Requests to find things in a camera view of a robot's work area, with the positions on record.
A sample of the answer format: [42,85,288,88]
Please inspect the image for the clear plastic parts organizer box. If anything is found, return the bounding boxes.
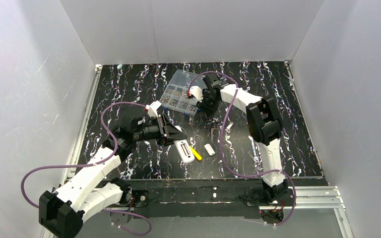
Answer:
[159,69,198,116]

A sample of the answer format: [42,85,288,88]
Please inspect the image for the yellow handled screwdriver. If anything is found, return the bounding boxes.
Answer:
[190,146,202,161]

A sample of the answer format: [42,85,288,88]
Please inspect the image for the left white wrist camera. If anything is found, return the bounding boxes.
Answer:
[145,101,162,118]

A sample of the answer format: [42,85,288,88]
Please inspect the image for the white remote battery cover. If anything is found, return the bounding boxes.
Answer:
[204,144,215,156]

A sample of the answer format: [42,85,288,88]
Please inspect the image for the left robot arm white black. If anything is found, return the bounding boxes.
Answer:
[39,106,194,238]

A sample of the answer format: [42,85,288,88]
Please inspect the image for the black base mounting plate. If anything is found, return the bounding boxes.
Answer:
[100,178,296,220]

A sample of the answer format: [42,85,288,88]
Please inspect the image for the white remote control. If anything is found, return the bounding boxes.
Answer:
[173,125,195,164]

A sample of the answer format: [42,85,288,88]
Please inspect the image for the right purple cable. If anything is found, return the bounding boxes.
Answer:
[188,70,297,227]

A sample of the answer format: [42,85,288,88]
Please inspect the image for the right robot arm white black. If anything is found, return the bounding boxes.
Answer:
[188,71,288,202]

